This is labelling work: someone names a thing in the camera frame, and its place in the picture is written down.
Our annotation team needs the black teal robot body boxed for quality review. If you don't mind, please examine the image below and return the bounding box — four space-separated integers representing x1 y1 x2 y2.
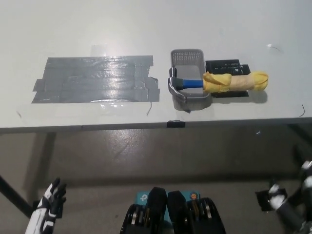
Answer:
119 187 226 234

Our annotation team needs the blue hammer with yellow wrap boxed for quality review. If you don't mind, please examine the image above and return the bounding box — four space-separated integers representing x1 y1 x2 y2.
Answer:
167 67 270 100

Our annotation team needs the gray duct tape patch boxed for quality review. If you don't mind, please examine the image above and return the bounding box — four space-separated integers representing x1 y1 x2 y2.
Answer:
31 55 161 104

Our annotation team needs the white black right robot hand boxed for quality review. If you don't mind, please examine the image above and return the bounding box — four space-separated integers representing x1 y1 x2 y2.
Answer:
267 160 312 212

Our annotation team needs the small black tape piece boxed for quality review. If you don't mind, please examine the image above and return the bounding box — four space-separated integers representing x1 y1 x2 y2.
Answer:
167 119 186 129

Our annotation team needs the black table leg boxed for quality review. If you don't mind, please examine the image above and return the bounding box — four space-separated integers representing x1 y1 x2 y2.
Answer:
0 174 34 219

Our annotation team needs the gray perforated plastic basket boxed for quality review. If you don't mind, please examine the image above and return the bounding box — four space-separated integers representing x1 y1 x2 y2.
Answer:
170 49 212 111

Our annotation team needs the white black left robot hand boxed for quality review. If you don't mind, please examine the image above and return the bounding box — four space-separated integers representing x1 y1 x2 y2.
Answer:
24 176 68 234

